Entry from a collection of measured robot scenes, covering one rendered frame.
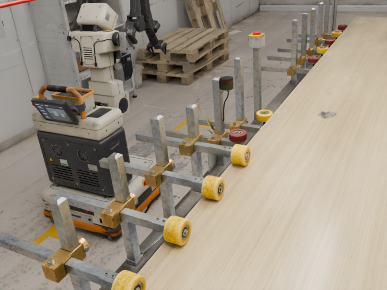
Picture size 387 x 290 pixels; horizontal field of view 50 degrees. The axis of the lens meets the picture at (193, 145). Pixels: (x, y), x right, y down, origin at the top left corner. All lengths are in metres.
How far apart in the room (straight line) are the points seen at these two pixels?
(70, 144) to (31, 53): 2.03
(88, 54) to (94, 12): 0.25
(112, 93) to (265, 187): 1.55
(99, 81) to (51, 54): 1.71
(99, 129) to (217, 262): 1.43
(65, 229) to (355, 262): 0.79
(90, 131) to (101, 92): 0.44
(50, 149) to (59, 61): 1.78
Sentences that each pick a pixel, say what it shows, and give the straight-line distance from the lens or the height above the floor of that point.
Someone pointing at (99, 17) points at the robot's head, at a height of 1.32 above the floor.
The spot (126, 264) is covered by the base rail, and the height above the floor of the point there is 0.70.
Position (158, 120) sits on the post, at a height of 1.16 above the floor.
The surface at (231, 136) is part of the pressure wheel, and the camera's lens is 1.90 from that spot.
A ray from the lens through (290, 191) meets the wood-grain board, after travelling 1.51.
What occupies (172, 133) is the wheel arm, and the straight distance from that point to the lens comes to 2.08.
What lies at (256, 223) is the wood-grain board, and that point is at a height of 0.90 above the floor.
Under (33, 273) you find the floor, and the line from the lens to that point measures 2.78.
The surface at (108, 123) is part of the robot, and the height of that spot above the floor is 0.77.
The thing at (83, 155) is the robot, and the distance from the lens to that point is 2.63.
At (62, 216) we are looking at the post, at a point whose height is 1.09.
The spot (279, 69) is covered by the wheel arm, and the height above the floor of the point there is 0.81.
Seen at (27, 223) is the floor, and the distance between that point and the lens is 3.22.
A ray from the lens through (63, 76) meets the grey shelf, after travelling 4.49.
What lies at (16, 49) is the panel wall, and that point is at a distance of 4.44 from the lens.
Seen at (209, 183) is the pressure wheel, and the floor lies 0.97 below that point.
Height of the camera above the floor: 1.74
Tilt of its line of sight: 27 degrees down
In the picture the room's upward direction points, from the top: 5 degrees counter-clockwise
